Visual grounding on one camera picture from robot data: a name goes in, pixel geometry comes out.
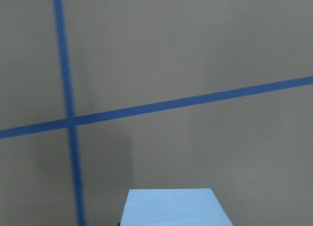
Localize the light blue foam block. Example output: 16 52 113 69
120 188 233 226

